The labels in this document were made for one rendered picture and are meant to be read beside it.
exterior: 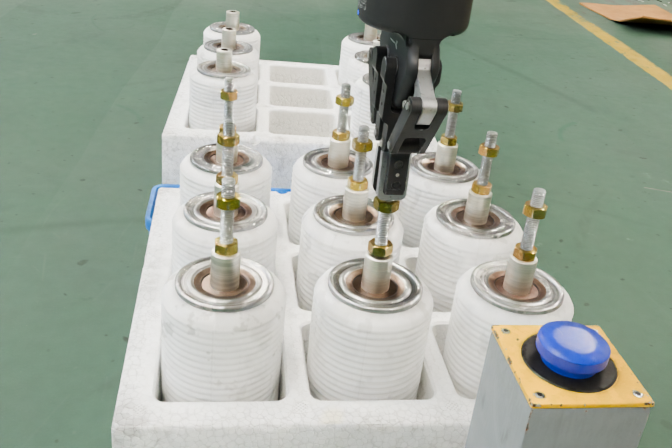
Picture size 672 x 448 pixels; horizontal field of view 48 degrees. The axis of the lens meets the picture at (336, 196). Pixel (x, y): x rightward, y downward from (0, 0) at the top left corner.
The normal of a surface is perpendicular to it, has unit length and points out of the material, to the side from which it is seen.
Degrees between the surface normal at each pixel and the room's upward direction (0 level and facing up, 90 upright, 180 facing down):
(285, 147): 90
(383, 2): 90
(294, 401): 0
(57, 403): 0
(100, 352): 0
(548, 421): 90
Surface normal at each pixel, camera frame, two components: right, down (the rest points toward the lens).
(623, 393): 0.10, -0.89
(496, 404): -0.99, -0.04
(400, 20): -0.33, 0.39
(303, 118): 0.07, 0.44
